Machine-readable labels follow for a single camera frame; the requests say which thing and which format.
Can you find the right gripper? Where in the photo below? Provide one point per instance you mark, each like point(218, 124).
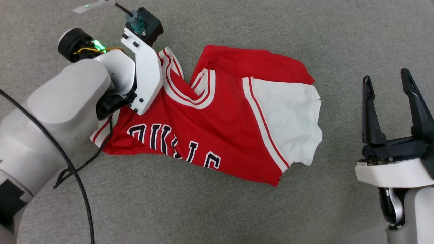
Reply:
point(400, 149)

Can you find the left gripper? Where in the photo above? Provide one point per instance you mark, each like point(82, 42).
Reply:
point(120, 73)

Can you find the red white basketball jersey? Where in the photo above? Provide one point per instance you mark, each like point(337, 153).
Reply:
point(230, 128)

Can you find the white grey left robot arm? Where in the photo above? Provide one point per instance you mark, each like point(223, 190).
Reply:
point(57, 108)

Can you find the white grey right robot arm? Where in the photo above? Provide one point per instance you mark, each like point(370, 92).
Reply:
point(418, 217)

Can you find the white left camera mount bracket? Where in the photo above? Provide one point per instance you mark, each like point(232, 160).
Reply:
point(147, 74)

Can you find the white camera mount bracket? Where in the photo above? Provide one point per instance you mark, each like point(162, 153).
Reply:
point(147, 74)
point(393, 174)

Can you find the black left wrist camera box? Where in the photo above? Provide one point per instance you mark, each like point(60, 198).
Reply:
point(152, 25)

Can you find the white right camera mount bracket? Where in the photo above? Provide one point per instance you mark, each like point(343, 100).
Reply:
point(393, 174)

